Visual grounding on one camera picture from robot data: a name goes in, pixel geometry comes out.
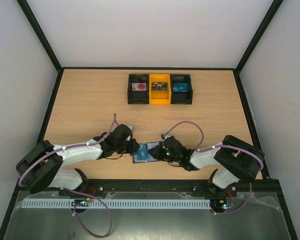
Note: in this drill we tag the blue VIP card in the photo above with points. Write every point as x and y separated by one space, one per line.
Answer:
142 154
180 87

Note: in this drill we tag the grey slotted cable duct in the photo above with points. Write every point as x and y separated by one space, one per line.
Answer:
188 204

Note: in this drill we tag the left black bin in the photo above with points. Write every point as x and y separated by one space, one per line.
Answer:
138 97

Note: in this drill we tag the red white card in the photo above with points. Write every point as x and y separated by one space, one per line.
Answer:
138 86

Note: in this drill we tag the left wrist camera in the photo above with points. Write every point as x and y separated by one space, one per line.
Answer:
132 128

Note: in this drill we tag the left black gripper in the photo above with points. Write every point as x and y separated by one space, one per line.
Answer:
133 148

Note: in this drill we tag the right black bin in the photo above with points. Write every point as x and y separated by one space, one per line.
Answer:
181 98

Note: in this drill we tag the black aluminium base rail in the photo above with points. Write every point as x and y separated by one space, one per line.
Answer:
196 188

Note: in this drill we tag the black bin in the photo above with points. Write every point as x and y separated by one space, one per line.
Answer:
138 97
181 98

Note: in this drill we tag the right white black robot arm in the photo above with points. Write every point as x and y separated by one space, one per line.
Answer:
239 160

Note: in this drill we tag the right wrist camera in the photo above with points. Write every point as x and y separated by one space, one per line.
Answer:
165 136

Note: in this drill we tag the navy blue card holder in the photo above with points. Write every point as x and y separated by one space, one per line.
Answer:
150 146

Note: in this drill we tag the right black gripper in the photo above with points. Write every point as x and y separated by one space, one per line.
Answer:
159 151

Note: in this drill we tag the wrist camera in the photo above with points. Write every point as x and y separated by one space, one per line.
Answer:
132 128
165 136

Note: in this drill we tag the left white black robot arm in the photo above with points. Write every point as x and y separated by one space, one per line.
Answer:
45 166

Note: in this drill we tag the yellow middle bin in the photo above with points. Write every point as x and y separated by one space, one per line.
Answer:
160 97

